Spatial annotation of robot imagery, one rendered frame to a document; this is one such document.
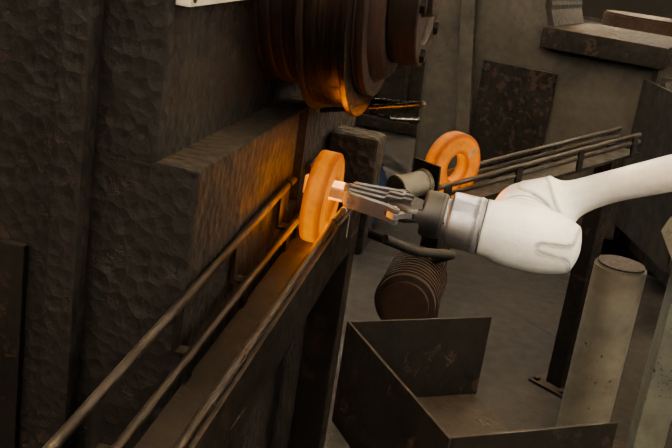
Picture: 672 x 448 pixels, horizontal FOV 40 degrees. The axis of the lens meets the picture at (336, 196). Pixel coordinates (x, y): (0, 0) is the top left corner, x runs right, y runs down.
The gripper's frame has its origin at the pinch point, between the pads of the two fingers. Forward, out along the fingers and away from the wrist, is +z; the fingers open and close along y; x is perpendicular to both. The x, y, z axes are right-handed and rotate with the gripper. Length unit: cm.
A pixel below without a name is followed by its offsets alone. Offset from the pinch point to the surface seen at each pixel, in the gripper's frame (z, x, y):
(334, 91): 0.1, 17.1, -6.2
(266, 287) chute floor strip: 2.5, -12.0, -17.7
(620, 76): -64, -1, 264
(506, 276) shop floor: -37, -76, 193
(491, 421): -33, -14, -34
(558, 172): -40, -8, 87
